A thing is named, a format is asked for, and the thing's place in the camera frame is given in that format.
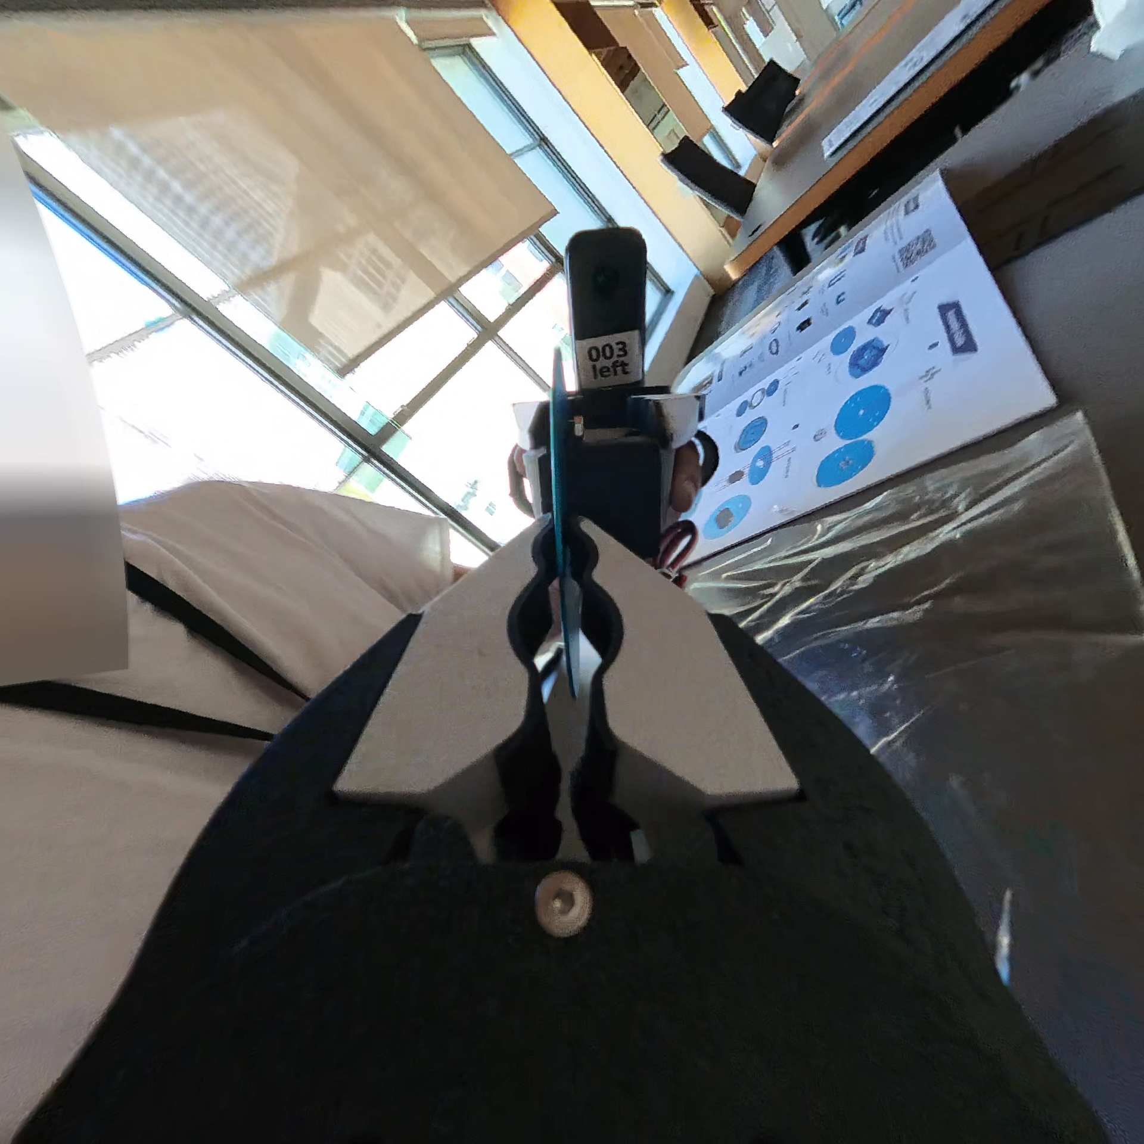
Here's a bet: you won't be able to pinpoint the black servo motor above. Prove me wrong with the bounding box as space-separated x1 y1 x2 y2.
570 415 669 552

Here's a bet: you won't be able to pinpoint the beige window blinds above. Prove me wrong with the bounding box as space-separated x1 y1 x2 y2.
0 0 559 376

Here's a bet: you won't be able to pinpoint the black flat metal plate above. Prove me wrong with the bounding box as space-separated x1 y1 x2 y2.
956 112 1144 266

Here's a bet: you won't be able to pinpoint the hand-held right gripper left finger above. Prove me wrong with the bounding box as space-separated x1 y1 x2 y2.
332 517 565 863

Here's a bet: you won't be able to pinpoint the wooden top table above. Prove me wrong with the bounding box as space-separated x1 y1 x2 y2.
726 0 1057 269

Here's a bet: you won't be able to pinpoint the white instruction sheet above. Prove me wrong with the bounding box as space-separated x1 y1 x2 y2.
669 168 1059 565

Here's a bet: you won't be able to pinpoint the clear plastic bag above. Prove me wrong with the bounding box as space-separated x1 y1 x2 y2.
682 411 1144 984

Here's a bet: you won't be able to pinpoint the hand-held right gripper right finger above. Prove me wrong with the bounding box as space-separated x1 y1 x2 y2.
570 517 802 863

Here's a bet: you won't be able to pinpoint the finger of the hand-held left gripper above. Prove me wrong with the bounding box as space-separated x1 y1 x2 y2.
636 393 708 448
513 400 552 517

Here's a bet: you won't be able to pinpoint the large glass window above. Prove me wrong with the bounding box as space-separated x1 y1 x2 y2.
12 44 673 556

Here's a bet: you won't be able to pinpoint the blue round metal plate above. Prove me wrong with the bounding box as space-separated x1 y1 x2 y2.
546 347 598 699

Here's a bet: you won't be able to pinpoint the person's left hand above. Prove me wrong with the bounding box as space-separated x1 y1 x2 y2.
668 444 704 519

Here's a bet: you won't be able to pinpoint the paper sheet on far table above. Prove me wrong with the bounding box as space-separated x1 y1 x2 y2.
822 0 1004 159

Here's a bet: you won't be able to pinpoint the black chair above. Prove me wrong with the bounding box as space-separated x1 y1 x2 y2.
658 135 758 222
721 60 802 145

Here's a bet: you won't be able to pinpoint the black lanyard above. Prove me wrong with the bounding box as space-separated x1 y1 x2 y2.
0 561 309 745

